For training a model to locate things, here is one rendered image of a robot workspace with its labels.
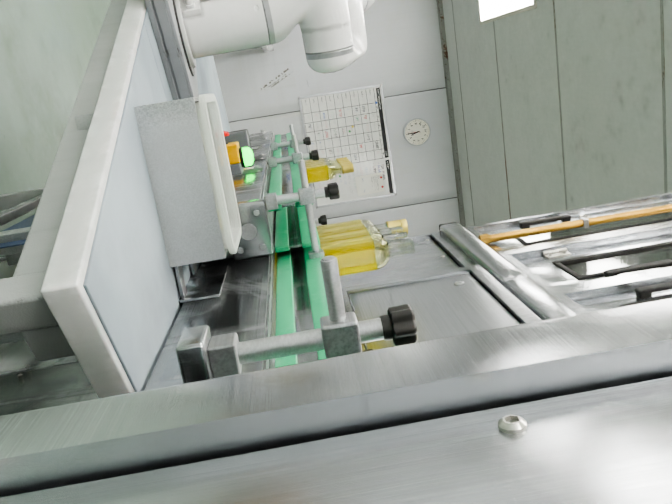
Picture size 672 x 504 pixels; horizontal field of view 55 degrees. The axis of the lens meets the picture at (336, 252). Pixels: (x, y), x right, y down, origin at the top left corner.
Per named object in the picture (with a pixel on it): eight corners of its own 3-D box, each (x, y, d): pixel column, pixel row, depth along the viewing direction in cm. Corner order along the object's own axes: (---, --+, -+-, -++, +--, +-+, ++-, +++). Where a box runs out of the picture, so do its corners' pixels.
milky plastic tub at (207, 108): (173, 268, 90) (236, 258, 91) (136, 104, 84) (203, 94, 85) (190, 240, 107) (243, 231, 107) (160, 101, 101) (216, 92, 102)
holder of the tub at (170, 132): (178, 304, 92) (233, 295, 92) (133, 106, 85) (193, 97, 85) (194, 271, 108) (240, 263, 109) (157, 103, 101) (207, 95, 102)
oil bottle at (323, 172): (280, 188, 242) (355, 176, 243) (277, 173, 241) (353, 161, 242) (280, 186, 248) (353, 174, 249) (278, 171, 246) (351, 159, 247)
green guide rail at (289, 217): (275, 253, 115) (320, 245, 115) (274, 247, 114) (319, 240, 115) (278, 154, 284) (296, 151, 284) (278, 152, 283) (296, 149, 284)
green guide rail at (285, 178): (268, 212, 113) (313, 204, 113) (267, 206, 113) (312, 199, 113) (275, 137, 282) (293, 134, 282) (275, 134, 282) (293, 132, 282)
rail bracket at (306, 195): (276, 265, 111) (349, 253, 111) (258, 167, 106) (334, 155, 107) (276, 261, 113) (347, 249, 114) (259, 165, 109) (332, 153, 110)
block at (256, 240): (233, 262, 110) (274, 255, 110) (222, 207, 107) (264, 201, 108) (234, 257, 113) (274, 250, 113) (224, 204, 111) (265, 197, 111)
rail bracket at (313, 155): (267, 169, 166) (319, 160, 166) (262, 140, 164) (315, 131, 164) (268, 167, 169) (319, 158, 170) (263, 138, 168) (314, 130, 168)
